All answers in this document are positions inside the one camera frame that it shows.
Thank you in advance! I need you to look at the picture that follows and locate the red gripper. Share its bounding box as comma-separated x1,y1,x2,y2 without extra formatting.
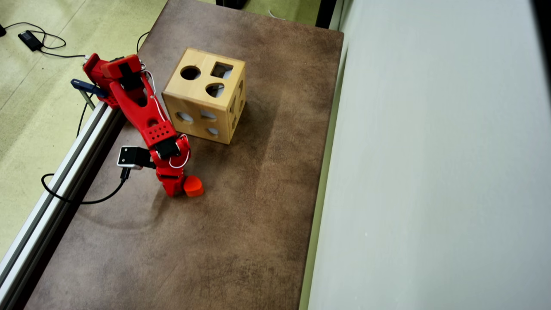
149,134,191,198

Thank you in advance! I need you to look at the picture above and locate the wooden shape sorter box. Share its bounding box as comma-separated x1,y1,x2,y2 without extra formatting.
162,47,247,145

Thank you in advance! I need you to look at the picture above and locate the orange rounded wooden block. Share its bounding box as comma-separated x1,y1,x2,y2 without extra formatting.
184,175,205,198

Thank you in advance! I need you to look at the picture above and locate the blue clamp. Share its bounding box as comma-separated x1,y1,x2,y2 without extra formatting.
71,79,108,110

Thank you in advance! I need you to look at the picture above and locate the black power adapter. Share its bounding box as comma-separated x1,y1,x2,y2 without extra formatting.
18,30,43,51

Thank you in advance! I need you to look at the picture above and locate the thick black camera cable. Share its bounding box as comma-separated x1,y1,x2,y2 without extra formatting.
41,167,131,205

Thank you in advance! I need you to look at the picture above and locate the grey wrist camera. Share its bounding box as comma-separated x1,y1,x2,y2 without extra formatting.
117,146,155,171

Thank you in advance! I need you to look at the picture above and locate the aluminium profile rail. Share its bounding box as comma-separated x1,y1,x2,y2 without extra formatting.
0,101,125,310

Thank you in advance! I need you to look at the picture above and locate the thin black adapter cable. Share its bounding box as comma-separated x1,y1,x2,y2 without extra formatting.
3,22,87,59

